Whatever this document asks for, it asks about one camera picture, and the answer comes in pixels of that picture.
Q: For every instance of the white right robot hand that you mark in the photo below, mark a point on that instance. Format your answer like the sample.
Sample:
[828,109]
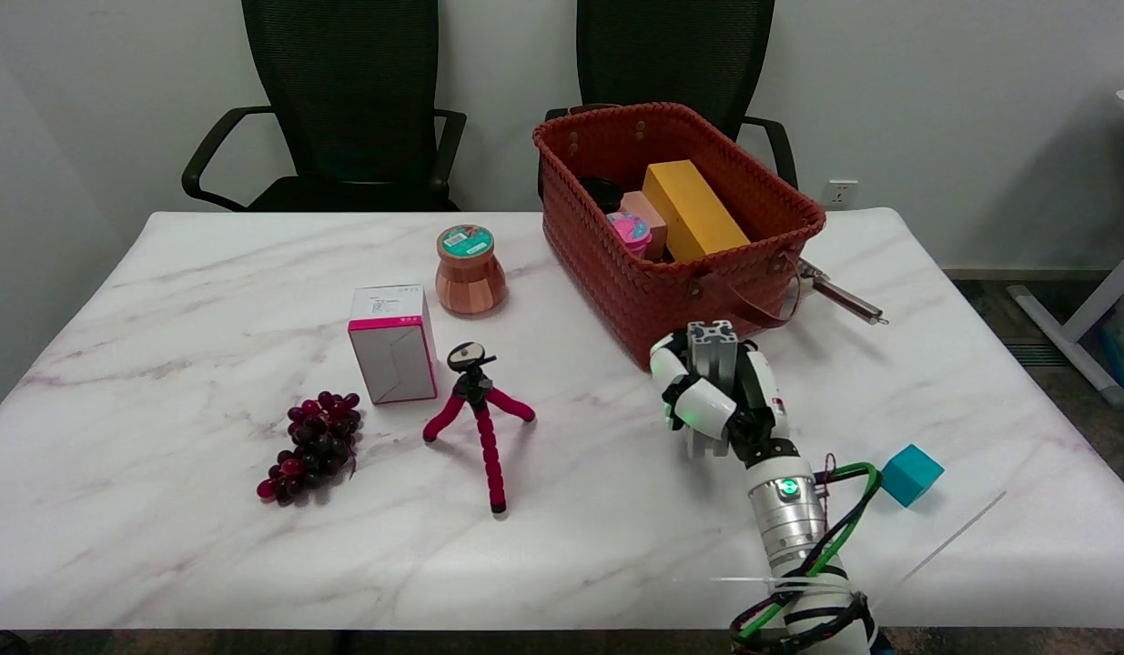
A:
[707,405]

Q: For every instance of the silver aluminium extrusion block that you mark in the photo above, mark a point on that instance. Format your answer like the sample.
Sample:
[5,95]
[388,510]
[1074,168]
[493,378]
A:
[713,346]

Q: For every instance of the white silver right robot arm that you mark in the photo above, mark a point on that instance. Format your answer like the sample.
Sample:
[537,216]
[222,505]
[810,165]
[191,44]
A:
[789,523]

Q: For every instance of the yellow rectangular box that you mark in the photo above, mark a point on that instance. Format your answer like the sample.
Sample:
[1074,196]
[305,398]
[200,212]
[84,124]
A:
[693,209]

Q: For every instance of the red woven basket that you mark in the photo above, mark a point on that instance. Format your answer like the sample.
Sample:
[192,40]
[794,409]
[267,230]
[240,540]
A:
[657,300]

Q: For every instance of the pink round container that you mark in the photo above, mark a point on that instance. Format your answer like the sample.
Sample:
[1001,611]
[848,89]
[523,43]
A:
[630,229]

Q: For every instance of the tan pink small box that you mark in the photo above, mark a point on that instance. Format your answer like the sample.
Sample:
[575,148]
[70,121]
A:
[648,211]

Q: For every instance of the teal cube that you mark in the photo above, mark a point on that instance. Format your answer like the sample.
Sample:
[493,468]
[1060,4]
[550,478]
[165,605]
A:
[909,473]

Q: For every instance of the pink flexible mini tripod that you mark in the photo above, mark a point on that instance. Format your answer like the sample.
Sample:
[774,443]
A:
[484,428]

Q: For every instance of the black round container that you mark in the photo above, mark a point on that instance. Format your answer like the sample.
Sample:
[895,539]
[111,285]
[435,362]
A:
[602,191]

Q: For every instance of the copper jar with teal lid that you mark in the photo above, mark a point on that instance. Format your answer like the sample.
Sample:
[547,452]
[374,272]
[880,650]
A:
[470,277]

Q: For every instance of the white box with pink band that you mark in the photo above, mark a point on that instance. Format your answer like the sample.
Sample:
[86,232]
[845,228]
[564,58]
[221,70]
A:
[393,350]

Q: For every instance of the black mesh office chair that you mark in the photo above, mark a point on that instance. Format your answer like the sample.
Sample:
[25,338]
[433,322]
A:
[343,100]
[675,55]

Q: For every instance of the dark red grape bunch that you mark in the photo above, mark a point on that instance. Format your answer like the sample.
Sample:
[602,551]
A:
[314,446]

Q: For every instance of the white side desk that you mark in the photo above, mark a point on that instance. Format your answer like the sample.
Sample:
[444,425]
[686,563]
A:
[1103,296]

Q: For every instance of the white wall socket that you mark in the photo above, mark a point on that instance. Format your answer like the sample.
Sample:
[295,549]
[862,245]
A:
[840,194]

